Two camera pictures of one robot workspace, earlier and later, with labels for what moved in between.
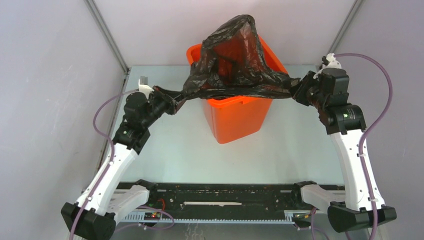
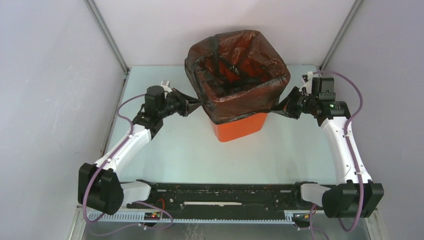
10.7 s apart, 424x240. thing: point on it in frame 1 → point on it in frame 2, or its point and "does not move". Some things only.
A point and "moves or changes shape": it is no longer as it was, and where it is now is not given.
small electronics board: x=152 y=216 does not move
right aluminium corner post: x=345 y=26 does not move
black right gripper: x=299 y=95 → x=281 y=108
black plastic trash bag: x=232 y=66 moves or changes shape
